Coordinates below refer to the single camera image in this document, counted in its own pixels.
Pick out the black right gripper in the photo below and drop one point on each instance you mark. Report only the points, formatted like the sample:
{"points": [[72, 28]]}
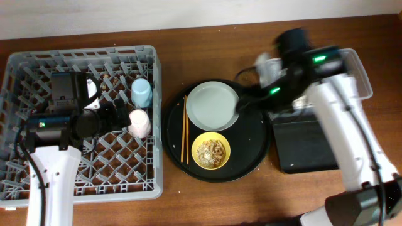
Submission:
{"points": [[257, 98]]}

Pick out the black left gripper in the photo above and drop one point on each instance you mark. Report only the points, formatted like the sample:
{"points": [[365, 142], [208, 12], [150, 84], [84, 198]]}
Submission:
{"points": [[110, 115]]}

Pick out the pink plastic cup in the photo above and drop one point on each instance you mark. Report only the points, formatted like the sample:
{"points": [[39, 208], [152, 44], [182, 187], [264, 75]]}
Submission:
{"points": [[140, 124]]}

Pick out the light blue plastic cup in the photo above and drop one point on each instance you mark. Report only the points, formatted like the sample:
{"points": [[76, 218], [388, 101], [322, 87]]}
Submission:
{"points": [[141, 93]]}

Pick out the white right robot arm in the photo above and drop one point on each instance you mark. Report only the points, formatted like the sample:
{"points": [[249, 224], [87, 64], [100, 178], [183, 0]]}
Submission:
{"points": [[372, 183]]}

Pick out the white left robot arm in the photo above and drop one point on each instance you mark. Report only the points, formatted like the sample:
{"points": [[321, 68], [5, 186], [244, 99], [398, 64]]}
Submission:
{"points": [[54, 140]]}

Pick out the grey dishwasher rack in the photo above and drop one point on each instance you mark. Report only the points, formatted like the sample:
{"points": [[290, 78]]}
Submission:
{"points": [[116, 166]]}

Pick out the pale grey round plate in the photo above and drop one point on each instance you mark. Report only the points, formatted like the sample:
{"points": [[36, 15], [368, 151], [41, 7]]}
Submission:
{"points": [[211, 106]]}

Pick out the round black tray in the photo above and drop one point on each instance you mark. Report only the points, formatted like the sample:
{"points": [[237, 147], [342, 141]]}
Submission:
{"points": [[249, 139]]}

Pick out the clear plastic bin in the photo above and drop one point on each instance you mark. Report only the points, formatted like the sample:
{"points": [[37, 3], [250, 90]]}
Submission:
{"points": [[301, 107]]}

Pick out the yellow bowl with food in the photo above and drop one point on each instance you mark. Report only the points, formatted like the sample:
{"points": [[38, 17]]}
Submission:
{"points": [[211, 150]]}

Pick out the right wooden chopstick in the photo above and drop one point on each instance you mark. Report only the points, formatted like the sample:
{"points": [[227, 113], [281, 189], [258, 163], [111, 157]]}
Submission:
{"points": [[186, 131]]}

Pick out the wooden chopstick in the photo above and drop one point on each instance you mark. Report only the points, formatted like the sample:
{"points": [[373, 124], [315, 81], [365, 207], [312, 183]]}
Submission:
{"points": [[183, 129], [186, 131]]}

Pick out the left wooden chopstick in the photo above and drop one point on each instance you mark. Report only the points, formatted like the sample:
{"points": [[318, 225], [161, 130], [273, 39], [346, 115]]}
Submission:
{"points": [[183, 129]]}

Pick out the black rectangular tray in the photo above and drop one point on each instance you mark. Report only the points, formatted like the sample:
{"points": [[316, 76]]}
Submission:
{"points": [[301, 143]]}

